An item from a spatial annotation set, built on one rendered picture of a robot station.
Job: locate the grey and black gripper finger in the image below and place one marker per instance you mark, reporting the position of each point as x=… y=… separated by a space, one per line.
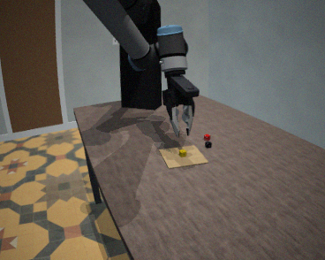
x=187 y=116
x=173 y=112

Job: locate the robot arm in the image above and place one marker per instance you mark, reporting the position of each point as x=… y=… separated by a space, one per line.
x=114 y=14

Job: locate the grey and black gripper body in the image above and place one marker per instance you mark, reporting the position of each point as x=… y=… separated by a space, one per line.
x=176 y=97

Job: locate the black die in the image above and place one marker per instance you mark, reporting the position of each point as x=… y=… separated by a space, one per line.
x=208 y=144

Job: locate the yellow die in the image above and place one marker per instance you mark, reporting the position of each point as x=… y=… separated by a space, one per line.
x=182 y=153

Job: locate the tan mat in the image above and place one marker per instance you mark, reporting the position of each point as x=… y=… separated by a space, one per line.
x=173 y=160

